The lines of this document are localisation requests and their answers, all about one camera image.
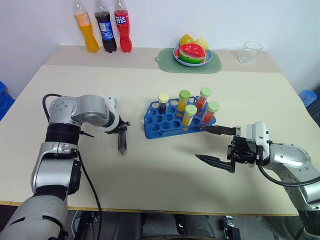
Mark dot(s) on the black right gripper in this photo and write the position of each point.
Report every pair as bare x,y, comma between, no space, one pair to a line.
241,151

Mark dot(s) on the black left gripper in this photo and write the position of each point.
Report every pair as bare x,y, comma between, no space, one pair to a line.
124,125

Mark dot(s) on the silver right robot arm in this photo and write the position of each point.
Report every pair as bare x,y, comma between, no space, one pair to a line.
290,155

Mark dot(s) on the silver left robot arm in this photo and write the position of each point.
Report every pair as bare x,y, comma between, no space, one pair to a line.
85,110

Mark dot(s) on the green-capped red liquid test tube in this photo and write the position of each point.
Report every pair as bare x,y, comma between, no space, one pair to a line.
203,98
210,113

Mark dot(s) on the blue test tube rack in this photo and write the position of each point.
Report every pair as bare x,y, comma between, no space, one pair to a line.
155,125

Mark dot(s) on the green-capped yellow liquid test tube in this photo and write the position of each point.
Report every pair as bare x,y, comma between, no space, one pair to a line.
183,101
188,116

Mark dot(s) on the yellow-capped dark liquid test tube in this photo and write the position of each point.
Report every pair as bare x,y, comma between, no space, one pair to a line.
163,103

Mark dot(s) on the green silicone mat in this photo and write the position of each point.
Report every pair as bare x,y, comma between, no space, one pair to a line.
215,63

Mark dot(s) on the light blue plate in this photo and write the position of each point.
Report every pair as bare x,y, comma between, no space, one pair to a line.
185,63

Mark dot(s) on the toy watermelon slice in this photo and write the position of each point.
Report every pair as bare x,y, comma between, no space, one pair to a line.
193,53

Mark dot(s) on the clear glass cup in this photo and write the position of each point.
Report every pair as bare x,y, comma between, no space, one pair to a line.
248,53

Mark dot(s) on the blue ribbed plastic container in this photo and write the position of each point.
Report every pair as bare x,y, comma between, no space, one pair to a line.
308,98

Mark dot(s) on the yellow toy lemon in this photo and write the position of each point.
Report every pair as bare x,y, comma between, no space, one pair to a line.
203,43

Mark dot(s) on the red soda bottle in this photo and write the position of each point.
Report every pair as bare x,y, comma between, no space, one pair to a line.
123,30

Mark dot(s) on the cola bottle blue label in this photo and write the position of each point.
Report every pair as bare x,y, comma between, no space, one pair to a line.
106,30

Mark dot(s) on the yellow-orange toy fruit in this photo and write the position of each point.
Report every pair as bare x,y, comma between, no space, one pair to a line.
187,40

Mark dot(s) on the orange soda bottle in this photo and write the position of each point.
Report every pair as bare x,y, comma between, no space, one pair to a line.
87,32

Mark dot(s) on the blue plastic crate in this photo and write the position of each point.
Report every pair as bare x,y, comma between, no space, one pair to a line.
5,100

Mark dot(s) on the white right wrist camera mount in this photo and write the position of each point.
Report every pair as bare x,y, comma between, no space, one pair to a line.
258,135

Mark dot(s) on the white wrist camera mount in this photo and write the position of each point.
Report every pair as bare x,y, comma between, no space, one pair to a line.
111,100
258,135

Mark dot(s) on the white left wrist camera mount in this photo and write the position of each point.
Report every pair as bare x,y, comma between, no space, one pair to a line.
111,100

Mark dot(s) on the black bracket under table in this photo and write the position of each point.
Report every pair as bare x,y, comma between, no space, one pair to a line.
231,228

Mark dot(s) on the black frame under table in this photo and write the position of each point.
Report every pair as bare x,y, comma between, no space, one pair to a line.
87,225

